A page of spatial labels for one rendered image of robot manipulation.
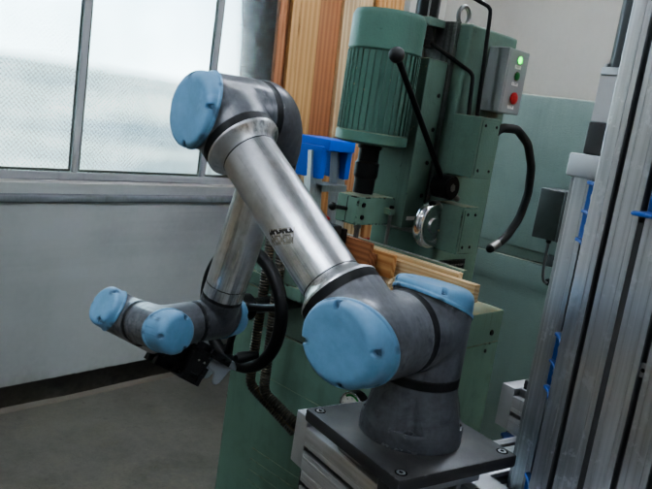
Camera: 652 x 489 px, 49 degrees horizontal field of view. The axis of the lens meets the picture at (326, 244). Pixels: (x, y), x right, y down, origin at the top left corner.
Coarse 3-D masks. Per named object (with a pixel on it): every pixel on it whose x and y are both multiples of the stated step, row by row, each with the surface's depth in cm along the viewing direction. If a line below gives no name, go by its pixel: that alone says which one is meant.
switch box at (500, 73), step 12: (492, 48) 182; (504, 48) 180; (492, 60) 182; (504, 60) 180; (516, 60) 182; (528, 60) 186; (492, 72) 182; (504, 72) 180; (492, 84) 183; (504, 84) 181; (492, 96) 183; (504, 96) 182; (480, 108) 185; (492, 108) 183; (504, 108) 183; (516, 108) 187
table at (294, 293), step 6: (252, 276) 168; (258, 276) 167; (252, 282) 168; (258, 282) 167; (270, 288) 164; (288, 288) 160; (294, 288) 158; (288, 294) 160; (294, 294) 158; (300, 294) 157; (294, 300) 158; (300, 300) 157
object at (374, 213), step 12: (348, 192) 179; (348, 204) 175; (360, 204) 173; (372, 204) 176; (384, 204) 180; (336, 216) 178; (348, 216) 175; (360, 216) 174; (372, 216) 178; (384, 216) 181; (360, 228) 179
